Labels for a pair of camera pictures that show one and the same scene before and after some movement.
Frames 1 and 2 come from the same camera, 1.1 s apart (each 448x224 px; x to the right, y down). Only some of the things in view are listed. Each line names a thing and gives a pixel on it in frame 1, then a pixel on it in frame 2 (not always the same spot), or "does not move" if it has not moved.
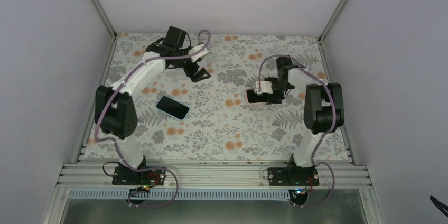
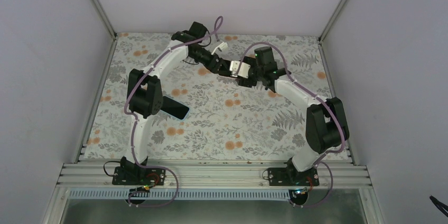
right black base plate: (293, 176) does not move
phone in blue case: (173, 108) does not move
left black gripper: (197, 77) to (215, 67)
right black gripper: (275, 99) to (247, 83)
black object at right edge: (441, 206) does not move
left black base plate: (124, 176) does not move
